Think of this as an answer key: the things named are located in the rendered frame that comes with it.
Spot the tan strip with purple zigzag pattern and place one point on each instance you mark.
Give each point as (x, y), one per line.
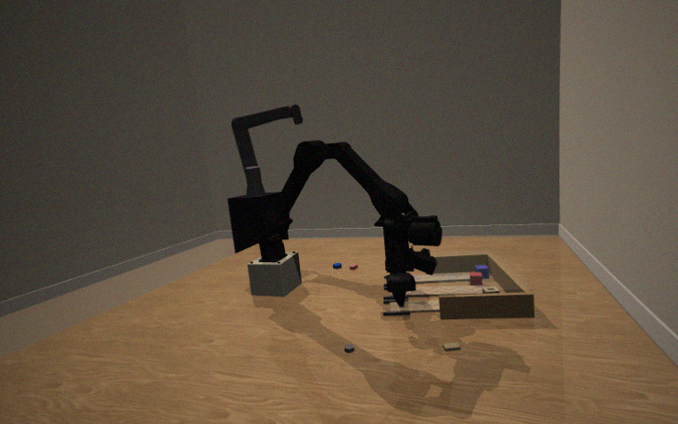
(430, 291)

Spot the beige strip with blue speckles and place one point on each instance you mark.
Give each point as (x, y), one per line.
(423, 278)

